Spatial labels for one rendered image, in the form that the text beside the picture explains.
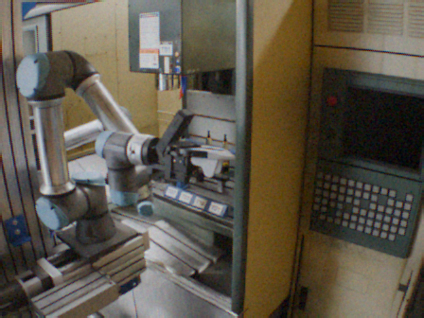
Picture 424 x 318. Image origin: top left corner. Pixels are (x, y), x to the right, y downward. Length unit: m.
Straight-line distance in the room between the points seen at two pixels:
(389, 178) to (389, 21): 0.57
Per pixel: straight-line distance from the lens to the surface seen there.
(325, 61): 1.44
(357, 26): 1.40
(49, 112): 1.06
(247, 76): 1.08
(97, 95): 1.09
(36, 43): 2.19
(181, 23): 1.90
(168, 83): 2.20
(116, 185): 0.94
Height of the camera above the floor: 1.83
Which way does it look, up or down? 19 degrees down
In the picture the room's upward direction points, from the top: straight up
